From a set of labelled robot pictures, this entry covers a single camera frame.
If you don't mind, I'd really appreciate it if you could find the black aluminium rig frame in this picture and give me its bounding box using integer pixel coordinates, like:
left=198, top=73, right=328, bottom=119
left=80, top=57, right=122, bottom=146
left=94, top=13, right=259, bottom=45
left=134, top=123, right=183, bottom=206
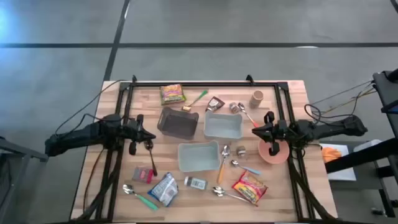
left=71, top=74, right=340, bottom=224

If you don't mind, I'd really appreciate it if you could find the green-handled gold spoon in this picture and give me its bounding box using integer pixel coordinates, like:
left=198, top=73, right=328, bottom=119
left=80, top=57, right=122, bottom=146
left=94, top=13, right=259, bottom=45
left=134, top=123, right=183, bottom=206
left=182, top=90, right=208, bottom=112

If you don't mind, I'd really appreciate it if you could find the dark brown plastic bin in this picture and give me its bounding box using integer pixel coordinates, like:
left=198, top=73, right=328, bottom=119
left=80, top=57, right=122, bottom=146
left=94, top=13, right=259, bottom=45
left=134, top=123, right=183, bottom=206
left=157, top=106, right=200, bottom=141

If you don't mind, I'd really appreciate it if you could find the teal-handled silver spoon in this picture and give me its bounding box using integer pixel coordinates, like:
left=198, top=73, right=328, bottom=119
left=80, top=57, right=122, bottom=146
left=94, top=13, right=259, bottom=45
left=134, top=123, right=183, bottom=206
left=122, top=184, right=159, bottom=212

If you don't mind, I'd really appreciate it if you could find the white sheet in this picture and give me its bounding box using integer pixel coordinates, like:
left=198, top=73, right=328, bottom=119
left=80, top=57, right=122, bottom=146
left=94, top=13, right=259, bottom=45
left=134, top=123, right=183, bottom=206
left=319, top=142, right=358, bottom=182

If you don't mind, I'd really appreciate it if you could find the orange-handled silver spoon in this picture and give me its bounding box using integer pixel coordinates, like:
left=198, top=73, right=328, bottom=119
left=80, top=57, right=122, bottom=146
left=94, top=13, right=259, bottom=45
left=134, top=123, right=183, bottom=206
left=216, top=144, right=231, bottom=185

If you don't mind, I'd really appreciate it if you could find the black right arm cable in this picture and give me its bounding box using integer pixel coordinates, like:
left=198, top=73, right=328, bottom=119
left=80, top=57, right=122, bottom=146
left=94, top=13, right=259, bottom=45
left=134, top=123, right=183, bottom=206
left=303, top=103, right=332, bottom=122

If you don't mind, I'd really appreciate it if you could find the bagel seasoning glass jar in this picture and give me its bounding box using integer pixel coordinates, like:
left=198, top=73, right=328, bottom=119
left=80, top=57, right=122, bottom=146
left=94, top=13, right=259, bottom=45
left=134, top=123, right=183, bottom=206
left=183, top=175, right=208, bottom=191

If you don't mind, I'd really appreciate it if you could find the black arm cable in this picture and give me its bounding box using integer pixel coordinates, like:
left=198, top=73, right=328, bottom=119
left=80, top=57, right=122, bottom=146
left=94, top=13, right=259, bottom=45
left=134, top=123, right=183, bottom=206
left=303, top=103, right=332, bottom=122
left=55, top=79, right=134, bottom=138

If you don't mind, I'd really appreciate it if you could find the red yellow ramen packet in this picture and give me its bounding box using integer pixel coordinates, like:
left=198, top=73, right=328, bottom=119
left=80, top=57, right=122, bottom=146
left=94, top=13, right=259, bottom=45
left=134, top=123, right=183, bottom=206
left=231, top=170, right=269, bottom=206

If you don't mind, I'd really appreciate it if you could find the red-handled silver spoon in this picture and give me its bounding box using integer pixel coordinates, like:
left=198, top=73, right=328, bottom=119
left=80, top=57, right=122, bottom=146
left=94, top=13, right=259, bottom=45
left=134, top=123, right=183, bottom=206
left=238, top=102, right=259, bottom=128

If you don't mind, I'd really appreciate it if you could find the red paprika spice tin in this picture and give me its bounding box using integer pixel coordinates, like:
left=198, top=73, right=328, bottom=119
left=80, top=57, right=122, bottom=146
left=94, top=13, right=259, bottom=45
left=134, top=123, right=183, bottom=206
left=132, top=167, right=154, bottom=184

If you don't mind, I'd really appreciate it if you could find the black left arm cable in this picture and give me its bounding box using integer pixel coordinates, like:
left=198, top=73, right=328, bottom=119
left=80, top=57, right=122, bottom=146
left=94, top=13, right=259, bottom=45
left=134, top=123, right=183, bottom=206
left=55, top=79, right=134, bottom=138

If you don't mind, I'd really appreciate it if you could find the black spoon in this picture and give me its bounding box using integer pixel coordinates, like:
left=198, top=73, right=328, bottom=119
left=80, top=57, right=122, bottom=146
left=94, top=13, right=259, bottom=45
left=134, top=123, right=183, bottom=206
left=143, top=139, right=159, bottom=177

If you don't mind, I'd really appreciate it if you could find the blue-handled silver spoon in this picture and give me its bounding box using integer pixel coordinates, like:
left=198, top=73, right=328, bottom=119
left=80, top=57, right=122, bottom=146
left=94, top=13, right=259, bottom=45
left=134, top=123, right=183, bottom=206
left=230, top=159, right=262, bottom=175

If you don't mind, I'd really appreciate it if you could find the grey side table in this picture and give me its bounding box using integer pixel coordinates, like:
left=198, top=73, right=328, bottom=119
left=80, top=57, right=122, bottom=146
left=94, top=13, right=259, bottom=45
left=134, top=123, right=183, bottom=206
left=0, top=136, right=50, bottom=224

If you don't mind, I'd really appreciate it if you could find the black side stand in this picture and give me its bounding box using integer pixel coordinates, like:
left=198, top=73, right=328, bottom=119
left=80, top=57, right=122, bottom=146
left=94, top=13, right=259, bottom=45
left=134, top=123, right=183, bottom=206
left=325, top=68, right=398, bottom=218

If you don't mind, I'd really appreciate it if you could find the grey plastic bin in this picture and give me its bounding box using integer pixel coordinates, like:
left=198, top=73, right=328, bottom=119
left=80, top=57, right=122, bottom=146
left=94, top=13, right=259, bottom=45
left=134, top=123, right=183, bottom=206
left=203, top=111, right=244, bottom=141
left=177, top=139, right=221, bottom=174

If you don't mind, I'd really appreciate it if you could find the peach plastic bowl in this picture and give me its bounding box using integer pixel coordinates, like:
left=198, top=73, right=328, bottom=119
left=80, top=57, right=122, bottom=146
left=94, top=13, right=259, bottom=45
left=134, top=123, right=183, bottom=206
left=257, top=138, right=290, bottom=165

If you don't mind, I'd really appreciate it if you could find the white container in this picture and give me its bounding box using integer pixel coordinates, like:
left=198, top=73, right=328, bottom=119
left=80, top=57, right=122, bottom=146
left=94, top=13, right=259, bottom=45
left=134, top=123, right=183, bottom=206
left=353, top=139, right=382, bottom=153

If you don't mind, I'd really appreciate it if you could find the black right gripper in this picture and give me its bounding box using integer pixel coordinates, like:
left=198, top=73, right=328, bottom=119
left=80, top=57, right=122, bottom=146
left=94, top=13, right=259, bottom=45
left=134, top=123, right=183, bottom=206
left=252, top=111, right=290, bottom=156

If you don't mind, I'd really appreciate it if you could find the pink yellow ramen packet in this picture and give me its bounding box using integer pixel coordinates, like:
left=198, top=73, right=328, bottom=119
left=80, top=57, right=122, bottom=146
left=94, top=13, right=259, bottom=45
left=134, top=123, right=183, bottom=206
left=159, top=83, right=187, bottom=106

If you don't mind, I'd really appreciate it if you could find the brown taco mix packet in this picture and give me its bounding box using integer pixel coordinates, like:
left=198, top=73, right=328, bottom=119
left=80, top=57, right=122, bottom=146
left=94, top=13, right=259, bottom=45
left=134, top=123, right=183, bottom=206
left=205, top=96, right=225, bottom=113

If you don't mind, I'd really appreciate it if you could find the cable bundle to side stand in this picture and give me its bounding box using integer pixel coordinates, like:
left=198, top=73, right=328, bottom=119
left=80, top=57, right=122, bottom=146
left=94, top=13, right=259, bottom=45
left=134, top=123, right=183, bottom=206
left=310, top=80, right=377, bottom=108

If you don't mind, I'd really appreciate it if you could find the orange cloth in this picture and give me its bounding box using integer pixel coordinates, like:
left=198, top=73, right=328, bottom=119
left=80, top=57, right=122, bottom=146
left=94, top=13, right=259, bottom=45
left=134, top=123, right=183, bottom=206
left=322, top=146, right=343, bottom=164

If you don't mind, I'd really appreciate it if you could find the all-metal silver spoon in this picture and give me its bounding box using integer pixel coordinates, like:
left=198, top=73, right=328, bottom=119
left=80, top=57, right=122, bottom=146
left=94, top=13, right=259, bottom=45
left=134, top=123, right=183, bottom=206
left=212, top=185, right=259, bottom=207

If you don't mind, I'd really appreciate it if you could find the blue white ramen packet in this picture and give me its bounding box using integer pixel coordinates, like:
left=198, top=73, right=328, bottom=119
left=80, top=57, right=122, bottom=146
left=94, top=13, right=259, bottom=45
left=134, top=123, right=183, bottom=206
left=147, top=172, right=180, bottom=208

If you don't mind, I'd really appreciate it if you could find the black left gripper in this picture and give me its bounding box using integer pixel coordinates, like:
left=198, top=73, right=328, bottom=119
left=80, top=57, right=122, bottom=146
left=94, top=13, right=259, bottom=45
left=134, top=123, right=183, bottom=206
left=123, top=114, right=157, bottom=156

